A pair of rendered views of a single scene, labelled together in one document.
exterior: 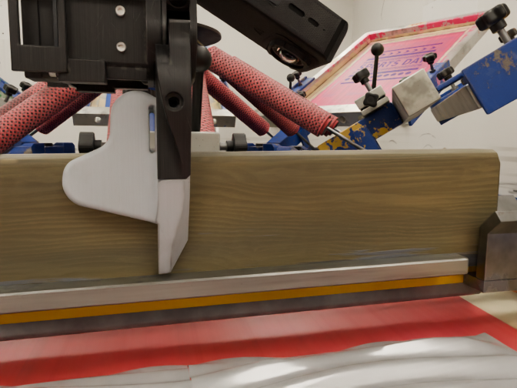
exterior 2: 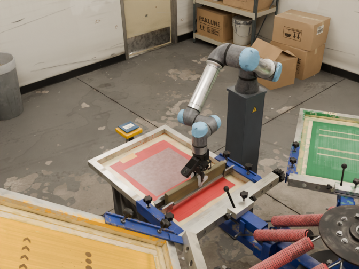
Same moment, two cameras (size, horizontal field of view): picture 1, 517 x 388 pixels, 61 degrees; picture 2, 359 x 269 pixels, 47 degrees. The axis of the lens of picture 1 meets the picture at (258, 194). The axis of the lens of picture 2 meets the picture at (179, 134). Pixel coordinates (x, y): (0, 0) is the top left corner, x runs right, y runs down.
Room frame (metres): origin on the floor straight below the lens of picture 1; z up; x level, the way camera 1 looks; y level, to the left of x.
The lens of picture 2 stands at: (1.69, -0.80, 2.40)
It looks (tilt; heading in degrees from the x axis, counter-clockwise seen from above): 33 degrees down; 152
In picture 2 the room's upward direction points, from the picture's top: 1 degrees counter-clockwise
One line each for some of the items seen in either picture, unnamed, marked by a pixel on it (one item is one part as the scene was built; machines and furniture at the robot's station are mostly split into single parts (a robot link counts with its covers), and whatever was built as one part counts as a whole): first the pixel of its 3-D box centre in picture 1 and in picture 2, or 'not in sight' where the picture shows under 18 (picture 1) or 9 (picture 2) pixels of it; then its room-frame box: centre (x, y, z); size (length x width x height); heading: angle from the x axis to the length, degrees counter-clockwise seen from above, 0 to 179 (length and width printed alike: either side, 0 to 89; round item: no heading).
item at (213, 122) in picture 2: not in sight; (207, 124); (0.18, 0.15, 1.31); 0.11 x 0.11 x 0.08; 26
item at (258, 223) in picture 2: not in sight; (249, 220); (0.60, 0.13, 1.02); 0.17 x 0.06 x 0.05; 13
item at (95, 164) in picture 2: not in sight; (170, 173); (0.05, 0.00, 0.97); 0.79 x 0.58 x 0.04; 13
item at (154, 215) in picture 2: not in sight; (158, 219); (0.35, -0.22, 0.98); 0.30 x 0.05 x 0.07; 13
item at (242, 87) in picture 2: not in sight; (247, 81); (-0.22, 0.69, 1.25); 0.15 x 0.15 x 0.10
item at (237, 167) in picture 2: not in sight; (236, 171); (0.22, 0.32, 0.98); 0.30 x 0.05 x 0.07; 13
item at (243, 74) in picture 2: not in sight; (249, 65); (-0.21, 0.69, 1.37); 0.13 x 0.12 x 0.14; 26
